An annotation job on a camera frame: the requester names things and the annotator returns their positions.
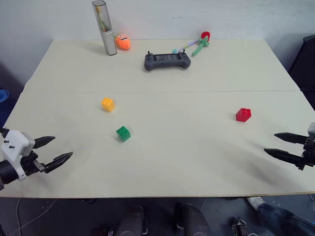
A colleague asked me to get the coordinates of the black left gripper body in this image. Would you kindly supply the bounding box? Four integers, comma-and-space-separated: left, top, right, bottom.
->
21, 151, 47, 177

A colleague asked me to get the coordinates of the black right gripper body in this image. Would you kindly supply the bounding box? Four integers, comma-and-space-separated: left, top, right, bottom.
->
296, 136, 315, 172

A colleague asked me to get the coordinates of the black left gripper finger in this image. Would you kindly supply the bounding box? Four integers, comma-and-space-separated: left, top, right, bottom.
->
32, 136, 56, 150
44, 151, 74, 174

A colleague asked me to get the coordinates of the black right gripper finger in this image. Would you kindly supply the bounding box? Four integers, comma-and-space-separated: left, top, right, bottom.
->
263, 148, 305, 168
274, 132, 308, 146

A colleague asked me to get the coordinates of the red toy brick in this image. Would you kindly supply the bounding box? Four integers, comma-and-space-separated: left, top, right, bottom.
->
235, 107, 252, 122

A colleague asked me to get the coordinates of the white shoe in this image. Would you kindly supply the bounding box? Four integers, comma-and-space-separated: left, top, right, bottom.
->
247, 196, 266, 210

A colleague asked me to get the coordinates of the blue round container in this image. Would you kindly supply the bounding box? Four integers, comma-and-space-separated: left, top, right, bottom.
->
0, 89, 10, 104

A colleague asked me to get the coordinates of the blue jeans leg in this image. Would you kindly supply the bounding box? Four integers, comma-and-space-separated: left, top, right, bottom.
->
256, 203, 315, 236

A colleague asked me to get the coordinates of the green toy brick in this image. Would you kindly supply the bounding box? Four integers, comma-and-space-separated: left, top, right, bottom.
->
116, 125, 131, 143

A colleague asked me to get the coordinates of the black chair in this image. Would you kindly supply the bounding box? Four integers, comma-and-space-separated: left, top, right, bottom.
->
288, 35, 315, 100

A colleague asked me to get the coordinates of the yellow toy brick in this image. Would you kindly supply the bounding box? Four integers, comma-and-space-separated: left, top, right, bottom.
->
101, 97, 117, 113

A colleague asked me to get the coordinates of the dark rounded shape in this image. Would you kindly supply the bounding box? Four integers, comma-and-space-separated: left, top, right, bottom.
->
173, 202, 211, 236
115, 205, 149, 236

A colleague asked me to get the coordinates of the orange plush carrot toy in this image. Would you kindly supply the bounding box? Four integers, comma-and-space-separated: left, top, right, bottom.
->
114, 33, 132, 52

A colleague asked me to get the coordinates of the clear tube case silver base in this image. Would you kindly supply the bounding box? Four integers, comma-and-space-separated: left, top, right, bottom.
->
92, 0, 118, 57

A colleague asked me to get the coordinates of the red green plush rose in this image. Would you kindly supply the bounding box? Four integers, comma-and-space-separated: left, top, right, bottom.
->
191, 31, 212, 58

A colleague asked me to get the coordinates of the green yellow toothbrush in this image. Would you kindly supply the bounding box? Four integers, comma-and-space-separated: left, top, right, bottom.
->
96, 5, 108, 32

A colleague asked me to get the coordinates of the pastel stick with teal ball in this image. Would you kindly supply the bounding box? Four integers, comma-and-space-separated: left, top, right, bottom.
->
172, 40, 199, 54

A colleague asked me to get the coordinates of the grey handheld game controller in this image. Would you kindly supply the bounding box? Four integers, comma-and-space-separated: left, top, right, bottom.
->
144, 51, 191, 72

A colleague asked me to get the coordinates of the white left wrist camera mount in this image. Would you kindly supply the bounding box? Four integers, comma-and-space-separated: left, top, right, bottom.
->
0, 130, 35, 182

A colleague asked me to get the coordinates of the white floor cable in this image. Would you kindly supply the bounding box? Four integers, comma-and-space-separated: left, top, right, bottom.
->
0, 198, 58, 236

